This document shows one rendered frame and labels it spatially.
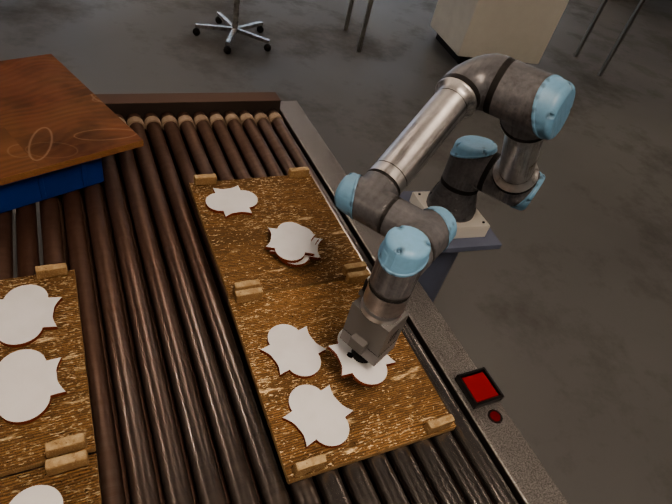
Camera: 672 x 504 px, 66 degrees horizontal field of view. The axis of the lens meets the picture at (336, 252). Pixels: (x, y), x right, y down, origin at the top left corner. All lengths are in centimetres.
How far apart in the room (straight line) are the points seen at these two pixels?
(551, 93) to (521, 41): 442
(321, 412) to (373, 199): 41
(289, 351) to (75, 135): 75
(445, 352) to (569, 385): 151
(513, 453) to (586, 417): 148
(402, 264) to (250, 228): 61
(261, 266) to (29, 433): 56
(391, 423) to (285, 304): 34
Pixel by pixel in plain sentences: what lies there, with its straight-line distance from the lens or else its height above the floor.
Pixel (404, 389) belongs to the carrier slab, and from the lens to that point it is 110.
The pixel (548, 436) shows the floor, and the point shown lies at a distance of 245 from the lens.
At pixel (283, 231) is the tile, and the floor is 97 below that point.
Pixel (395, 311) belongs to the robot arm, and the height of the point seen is 118.
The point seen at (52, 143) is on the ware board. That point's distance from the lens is 141.
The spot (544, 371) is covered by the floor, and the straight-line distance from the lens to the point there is 265.
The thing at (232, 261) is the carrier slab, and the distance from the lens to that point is 123.
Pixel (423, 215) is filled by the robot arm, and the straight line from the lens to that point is 90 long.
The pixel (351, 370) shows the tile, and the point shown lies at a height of 101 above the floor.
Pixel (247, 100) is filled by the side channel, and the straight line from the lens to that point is 182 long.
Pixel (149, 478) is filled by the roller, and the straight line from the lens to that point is 97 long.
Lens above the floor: 181
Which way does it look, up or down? 42 degrees down
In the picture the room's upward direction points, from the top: 16 degrees clockwise
